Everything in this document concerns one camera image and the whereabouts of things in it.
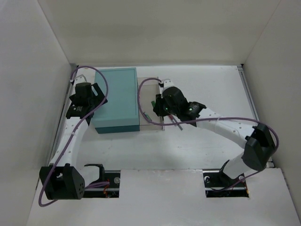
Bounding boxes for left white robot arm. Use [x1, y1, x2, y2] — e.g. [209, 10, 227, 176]
[39, 82, 110, 203]

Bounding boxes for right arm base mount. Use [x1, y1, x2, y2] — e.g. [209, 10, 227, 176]
[203, 170, 249, 198]

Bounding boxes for teal makeup organizer box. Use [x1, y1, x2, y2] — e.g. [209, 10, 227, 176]
[91, 67, 140, 134]

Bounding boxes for clear acrylic drawer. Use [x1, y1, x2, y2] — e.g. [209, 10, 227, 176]
[139, 80, 164, 131]

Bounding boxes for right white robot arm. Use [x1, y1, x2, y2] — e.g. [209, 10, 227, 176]
[153, 85, 278, 186]

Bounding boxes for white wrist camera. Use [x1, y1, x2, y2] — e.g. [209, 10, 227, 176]
[158, 79, 174, 89]
[70, 74, 87, 86]

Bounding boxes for grey makeup pencil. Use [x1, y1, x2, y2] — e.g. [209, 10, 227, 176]
[173, 118, 183, 131]

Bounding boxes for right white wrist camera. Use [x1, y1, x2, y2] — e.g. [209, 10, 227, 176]
[158, 79, 174, 89]

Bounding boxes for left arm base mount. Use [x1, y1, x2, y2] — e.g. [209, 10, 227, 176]
[79, 164, 121, 198]

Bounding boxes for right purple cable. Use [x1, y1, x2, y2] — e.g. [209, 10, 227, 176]
[137, 79, 280, 191]

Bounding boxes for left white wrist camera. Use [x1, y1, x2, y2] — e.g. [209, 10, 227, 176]
[70, 74, 87, 86]

